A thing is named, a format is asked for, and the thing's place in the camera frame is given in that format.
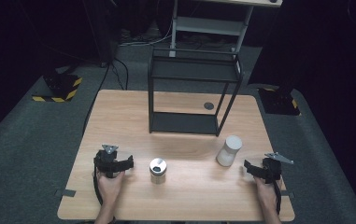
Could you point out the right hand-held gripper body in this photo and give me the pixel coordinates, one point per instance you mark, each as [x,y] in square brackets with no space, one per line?
[272,171]

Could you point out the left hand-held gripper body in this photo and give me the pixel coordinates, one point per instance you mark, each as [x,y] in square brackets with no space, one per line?
[106,157]

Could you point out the white canister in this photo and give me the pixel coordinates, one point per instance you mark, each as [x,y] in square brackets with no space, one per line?
[228,152]

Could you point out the glass jar with metal lid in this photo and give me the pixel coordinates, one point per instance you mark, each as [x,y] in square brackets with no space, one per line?
[158,170]

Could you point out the black metal shelf rack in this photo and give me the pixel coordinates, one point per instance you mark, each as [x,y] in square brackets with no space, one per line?
[183,123]

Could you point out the person's right hand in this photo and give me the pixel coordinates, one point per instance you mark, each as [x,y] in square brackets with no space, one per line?
[267,194]

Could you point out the person's left hand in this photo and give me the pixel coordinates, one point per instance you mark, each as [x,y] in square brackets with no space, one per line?
[110,186]

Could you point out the grey tape strip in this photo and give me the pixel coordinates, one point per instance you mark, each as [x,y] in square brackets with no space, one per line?
[65,193]
[288,194]

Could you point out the yellow black striped stand base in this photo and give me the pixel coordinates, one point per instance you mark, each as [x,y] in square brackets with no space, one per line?
[60,88]
[280,101]

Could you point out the round dark table grommet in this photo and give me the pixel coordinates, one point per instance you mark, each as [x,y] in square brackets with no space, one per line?
[209,105]

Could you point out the grey metal cart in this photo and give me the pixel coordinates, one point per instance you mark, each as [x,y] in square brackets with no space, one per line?
[210,25]

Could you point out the small dark object on desk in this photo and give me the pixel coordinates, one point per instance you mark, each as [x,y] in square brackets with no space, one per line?
[273,1]

